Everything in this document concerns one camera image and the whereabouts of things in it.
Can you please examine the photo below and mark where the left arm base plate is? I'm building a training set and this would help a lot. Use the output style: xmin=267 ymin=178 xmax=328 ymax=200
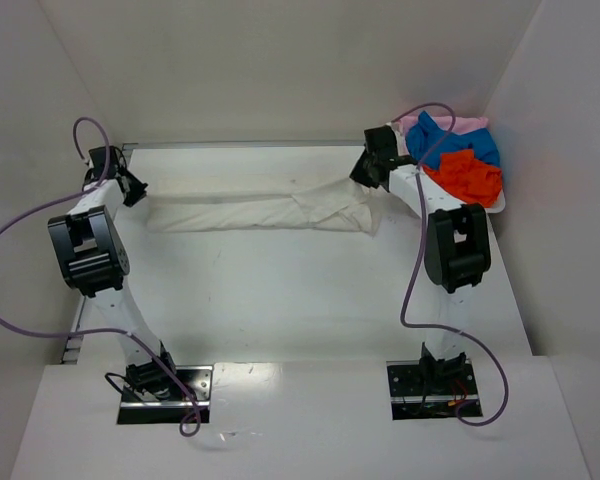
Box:
xmin=114 ymin=365 xmax=213 ymax=425

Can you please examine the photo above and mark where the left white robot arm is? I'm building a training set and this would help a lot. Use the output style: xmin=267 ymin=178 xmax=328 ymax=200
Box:
xmin=47 ymin=146 xmax=176 ymax=400

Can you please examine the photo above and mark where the orange t shirt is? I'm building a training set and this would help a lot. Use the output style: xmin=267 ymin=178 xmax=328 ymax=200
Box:
xmin=423 ymin=149 xmax=503 ymax=208

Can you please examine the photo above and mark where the blue t shirt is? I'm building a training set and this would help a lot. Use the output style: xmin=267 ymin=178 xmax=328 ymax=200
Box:
xmin=402 ymin=111 xmax=500 ymax=170

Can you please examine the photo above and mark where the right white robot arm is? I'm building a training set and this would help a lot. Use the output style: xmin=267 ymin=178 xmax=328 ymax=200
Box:
xmin=350 ymin=125 xmax=491 ymax=395

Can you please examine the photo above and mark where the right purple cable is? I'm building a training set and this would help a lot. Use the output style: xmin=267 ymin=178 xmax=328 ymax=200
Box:
xmin=387 ymin=102 xmax=510 ymax=427

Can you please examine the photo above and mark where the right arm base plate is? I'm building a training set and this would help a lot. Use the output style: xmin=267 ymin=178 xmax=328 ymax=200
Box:
xmin=386 ymin=361 xmax=482 ymax=421

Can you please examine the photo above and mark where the pink plastic basket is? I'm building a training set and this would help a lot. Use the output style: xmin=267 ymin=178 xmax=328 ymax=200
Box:
xmin=387 ymin=113 xmax=505 ymax=213

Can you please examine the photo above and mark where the white t shirt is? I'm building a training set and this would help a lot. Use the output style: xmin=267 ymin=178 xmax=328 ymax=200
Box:
xmin=146 ymin=174 xmax=381 ymax=236

